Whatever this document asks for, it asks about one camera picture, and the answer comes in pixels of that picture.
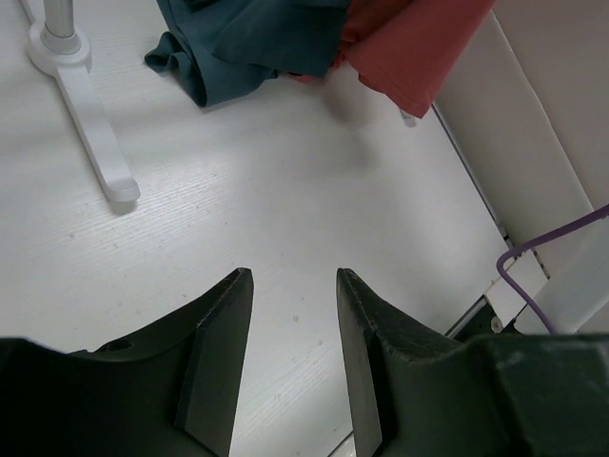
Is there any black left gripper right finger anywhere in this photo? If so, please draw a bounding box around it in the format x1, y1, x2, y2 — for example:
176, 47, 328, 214
336, 268, 608, 456

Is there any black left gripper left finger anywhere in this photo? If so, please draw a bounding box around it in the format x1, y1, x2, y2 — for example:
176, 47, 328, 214
1, 268, 253, 456

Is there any blue t shirt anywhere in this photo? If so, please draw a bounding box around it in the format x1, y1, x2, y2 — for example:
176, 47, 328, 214
145, 0, 350, 107

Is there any red t shirt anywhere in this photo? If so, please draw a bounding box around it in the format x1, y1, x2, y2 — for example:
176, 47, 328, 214
287, 0, 495, 119

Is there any white rack base foot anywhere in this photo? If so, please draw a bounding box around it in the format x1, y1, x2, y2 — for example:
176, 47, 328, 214
21, 0, 140, 204

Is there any silver rack pole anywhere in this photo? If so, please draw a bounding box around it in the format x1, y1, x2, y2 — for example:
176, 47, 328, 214
44, 0, 74, 38

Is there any purple cable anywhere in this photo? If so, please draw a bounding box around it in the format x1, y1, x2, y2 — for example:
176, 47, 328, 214
496, 203, 609, 335

